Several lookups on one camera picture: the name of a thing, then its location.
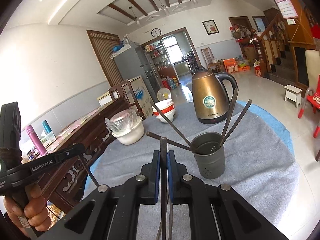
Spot dark chopstick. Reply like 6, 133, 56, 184
167, 195, 174, 240
219, 88, 239, 147
222, 99, 252, 144
146, 131, 192, 151
151, 103, 196, 153
79, 155, 100, 187

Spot dark chopstick single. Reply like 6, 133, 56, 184
160, 137, 167, 240

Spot person left hand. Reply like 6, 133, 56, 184
3, 184, 52, 239

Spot purple thermos bottle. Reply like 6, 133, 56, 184
25, 125, 47, 155

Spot dark carved wooden sideboard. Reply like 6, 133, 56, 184
38, 96, 129, 213

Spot grey towel table cloth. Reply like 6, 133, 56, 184
90, 103, 299, 239

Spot teal thermos bottle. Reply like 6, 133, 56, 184
42, 120, 52, 134

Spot dark grey utensil holder cup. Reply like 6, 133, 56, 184
191, 132, 226, 179

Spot white pot with plastic bag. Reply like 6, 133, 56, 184
105, 109, 144, 145

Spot bronze electric kettle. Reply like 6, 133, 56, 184
191, 66, 238, 124

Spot red white stacked bowls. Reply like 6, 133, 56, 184
152, 99, 176, 124

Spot white cardboard appliance box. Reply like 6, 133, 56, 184
124, 76, 153, 119

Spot white small stool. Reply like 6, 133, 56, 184
284, 85, 302, 108

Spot red plastic child chair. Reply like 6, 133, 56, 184
297, 74, 320, 138

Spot orange boxes on floor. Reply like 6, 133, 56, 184
223, 59, 250, 74

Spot wooden chair far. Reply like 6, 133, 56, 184
201, 48, 221, 73

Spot grey refrigerator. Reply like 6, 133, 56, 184
111, 42, 162, 103

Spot wooden staircase railing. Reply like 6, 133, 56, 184
253, 8, 295, 81

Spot framed wall picture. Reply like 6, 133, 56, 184
202, 20, 219, 35

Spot round wall clock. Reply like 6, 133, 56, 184
151, 28, 162, 37

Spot wall calendar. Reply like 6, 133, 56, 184
275, 0, 298, 20

